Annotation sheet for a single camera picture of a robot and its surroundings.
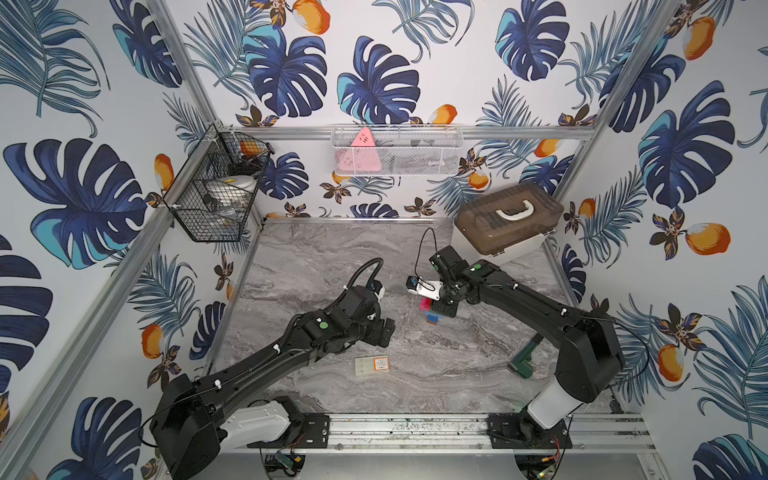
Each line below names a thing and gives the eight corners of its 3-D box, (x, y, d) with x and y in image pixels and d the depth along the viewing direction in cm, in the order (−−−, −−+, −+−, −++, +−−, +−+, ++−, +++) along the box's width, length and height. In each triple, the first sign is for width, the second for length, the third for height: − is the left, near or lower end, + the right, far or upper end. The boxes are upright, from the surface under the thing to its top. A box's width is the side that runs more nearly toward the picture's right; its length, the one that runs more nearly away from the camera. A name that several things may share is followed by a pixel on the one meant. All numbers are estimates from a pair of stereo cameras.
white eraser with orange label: (355, 375, 86) (354, 373, 84) (354, 361, 88) (354, 358, 86) (390, 372, 86) (390, 369, 84) (389, 358, 89) (389, 355, 87)
